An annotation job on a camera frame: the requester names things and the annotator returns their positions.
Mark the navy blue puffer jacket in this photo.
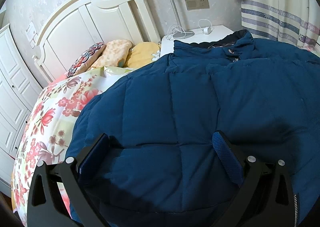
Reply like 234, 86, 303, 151
67, 30, 319, 226

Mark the floral bed quilt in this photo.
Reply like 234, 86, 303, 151
11, 66, 131, 226

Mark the white wardrobe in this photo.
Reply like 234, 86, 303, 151
0, 24, 42, 197

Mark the red blue patterned cushion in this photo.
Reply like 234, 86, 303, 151
66, 42, 105, 78

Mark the peach patterned pillow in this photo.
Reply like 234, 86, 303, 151
88, 39, 132, 70

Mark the yellow pillow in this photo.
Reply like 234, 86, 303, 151
124, 42, 161, 68

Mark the white bedside table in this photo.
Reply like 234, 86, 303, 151
160, 25, 233, 57

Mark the white wooden headboard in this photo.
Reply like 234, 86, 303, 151
33, 0, 161, 83

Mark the silver desk lamp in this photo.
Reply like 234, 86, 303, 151
169, 0, 194, 39

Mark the striped nautical curtain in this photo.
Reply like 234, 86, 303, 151
241, 0, 319, 55

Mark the white wall outlet panel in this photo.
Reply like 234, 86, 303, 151
25, 21, 38, 49

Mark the white charger with cable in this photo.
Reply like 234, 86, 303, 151
164, 19, 213, 41

